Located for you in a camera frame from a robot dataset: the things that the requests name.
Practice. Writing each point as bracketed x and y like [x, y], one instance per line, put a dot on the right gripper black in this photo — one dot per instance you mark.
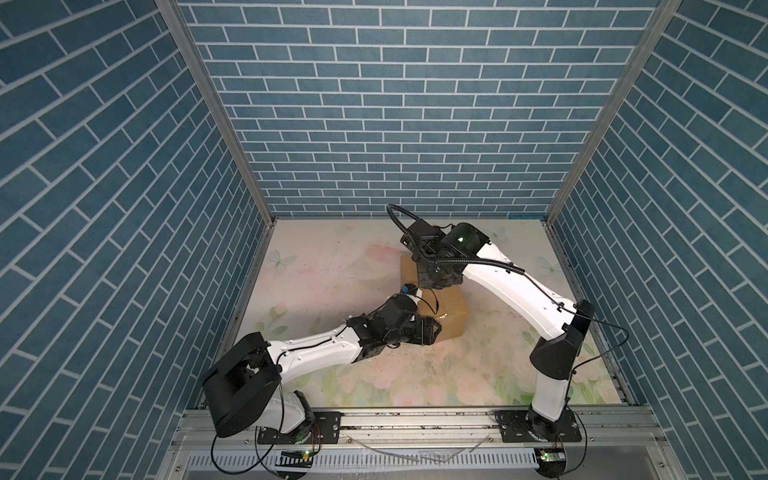
[424, 283]

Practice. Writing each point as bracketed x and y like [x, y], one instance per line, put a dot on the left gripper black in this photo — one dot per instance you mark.
[430, 335]

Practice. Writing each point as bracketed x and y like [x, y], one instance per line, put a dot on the brown cardboard express box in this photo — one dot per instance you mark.
[446, 306]

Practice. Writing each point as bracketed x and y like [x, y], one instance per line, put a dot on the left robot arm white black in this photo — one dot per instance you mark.
[246, 386]

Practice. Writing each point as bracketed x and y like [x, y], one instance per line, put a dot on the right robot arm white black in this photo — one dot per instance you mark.
[447, 258]

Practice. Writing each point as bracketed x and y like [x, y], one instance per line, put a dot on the left controller board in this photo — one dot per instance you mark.
[294, 463]

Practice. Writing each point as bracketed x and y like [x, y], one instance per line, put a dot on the controller board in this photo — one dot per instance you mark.
[294, 463]
[551, 462]

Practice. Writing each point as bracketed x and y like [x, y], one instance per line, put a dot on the right controller board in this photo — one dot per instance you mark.
[551, 462]

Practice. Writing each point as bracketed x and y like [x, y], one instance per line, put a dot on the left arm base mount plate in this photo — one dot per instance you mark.
[324, 429]

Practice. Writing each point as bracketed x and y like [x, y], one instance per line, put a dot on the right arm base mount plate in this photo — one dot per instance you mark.
[525, 425]

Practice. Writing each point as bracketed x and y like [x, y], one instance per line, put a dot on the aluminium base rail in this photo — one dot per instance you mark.
[422, 438]

